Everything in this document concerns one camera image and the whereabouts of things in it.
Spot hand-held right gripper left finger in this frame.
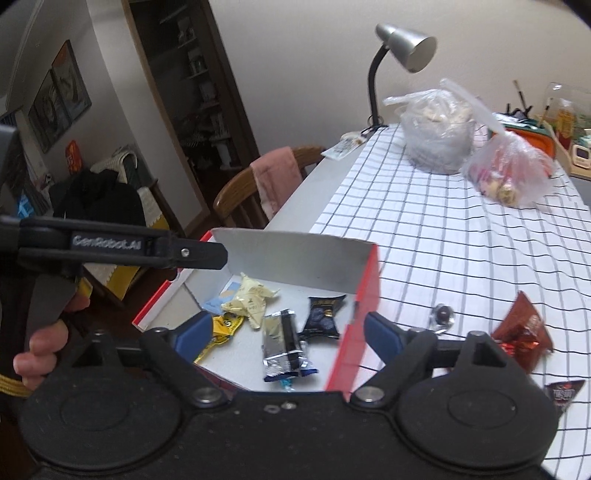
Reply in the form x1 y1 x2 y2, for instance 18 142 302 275
60 310 232 408

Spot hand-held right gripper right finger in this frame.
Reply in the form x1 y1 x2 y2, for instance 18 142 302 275
351 311 532 407

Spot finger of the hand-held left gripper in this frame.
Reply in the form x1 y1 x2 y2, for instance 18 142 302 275
150 233 229 271

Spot plain yellow snack packet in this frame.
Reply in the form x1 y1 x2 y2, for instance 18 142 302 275
193 339 222 365

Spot light blue snack packet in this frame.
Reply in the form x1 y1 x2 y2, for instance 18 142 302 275
202 286 236 315

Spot black snack packet gold print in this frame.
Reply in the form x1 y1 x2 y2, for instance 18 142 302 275
299 294 347 340

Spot cream snack packet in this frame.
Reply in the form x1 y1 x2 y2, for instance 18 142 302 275
221 272 281 330

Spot silver snack bar wrapper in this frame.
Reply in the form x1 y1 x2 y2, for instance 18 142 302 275
262 309 309 380

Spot blue and white wrapper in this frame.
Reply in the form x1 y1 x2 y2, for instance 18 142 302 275
263 364 319 383

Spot red and white cardboard box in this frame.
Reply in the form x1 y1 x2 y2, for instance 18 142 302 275
131 227 382 393

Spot clear plastic bag pink snacks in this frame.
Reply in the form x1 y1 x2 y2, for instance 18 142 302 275
464 129 557 208

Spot person's left hand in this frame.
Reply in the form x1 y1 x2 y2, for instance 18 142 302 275
13 295 92 392

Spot yellow cartoon snack packet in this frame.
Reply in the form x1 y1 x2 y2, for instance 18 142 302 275
212 313 245 344

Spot black garment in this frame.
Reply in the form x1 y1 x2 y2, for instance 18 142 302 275
48 168 148 227

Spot round foil wrapped candy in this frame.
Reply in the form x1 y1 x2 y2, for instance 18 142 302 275
431 304 455 334

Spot wooden chair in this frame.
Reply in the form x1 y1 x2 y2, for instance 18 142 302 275
213 145 326 229

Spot yellow cloth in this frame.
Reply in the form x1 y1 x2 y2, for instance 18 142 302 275
76 215 169 306

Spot white woven chair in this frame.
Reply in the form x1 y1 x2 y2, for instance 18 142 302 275
90 145 160 222

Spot white checkered tablecloth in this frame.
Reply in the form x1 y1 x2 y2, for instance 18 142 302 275
217 122 591 480

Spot pink cloth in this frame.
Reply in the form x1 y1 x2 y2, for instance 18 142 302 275
250 147 305 217

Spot red foil candy wrapper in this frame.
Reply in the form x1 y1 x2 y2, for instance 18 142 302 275
501 339 541 354

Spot brown snack packet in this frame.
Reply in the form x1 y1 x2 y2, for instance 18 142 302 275
490 291 555 374

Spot dark wooden bookshelf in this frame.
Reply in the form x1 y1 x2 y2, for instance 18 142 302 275
122 0 262 232

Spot black snack packet red print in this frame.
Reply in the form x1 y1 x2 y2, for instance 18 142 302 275
544 378 586 418

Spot clear plastic bag grey contents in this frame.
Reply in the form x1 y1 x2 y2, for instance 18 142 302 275
383 78 497 175

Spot orange tray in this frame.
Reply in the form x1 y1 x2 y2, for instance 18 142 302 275
496 113 557 160

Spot small pink timer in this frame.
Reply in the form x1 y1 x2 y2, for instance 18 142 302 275
571 138 591 171

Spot clear plastic bottle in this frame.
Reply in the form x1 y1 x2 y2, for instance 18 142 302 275
546 82 586 140

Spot silver desk lamp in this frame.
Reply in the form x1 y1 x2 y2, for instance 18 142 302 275
367 23 438 132

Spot small framed wall picture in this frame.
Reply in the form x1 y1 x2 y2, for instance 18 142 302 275
28 71 59 153

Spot yellow braided cord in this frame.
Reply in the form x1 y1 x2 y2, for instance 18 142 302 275
0 374 33 398

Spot large framed wall picture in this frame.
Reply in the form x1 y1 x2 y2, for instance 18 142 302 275
51 39 92 123

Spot card with lanyard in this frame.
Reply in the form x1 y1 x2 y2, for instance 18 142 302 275
322 130 376 160

